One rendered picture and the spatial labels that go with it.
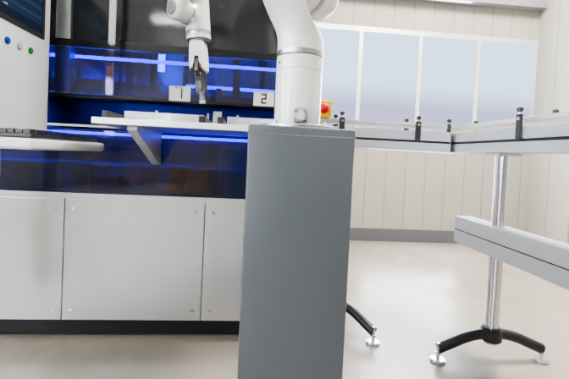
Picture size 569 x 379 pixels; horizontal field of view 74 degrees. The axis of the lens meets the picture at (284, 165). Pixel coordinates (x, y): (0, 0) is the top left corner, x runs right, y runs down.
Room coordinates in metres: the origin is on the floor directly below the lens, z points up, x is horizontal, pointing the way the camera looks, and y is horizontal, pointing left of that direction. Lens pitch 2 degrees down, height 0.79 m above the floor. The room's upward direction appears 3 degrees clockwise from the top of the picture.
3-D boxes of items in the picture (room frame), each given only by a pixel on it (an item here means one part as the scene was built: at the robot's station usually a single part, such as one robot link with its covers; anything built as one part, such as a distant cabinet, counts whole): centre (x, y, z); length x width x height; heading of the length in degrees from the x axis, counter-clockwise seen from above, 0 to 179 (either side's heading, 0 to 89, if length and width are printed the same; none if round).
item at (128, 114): (1.46, 0.43, 0.90); 0.34 x 0.26 x 0.04; 5
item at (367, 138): (1.80, -0.42, 0.92); 0.69 x 0.15 x 0.16; 95
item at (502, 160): (1.52, -0.87, 0.46); 0.09 x 0.09 x 0.77; 5
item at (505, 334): (1.52, -0.87, 0.07); 0.50 x 0.08 x 0.14; 95
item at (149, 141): (1.37, 0.50, 0.80); 0.34 x 0.03 x 0.13; 5
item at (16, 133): (1.18, 0.74, 0.82); 0.40 x 0.14 x 0.02; 4
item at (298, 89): (1.00, -0.03, 0.95); 0.19 x 0.19 x 0.18
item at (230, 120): (1.49, 0.09, 0.90); 0.34 x 0.26 x 0.04; 5
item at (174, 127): (1.40, 0.25, 0.87); 0.70 x 0.48 x 0.02; 95
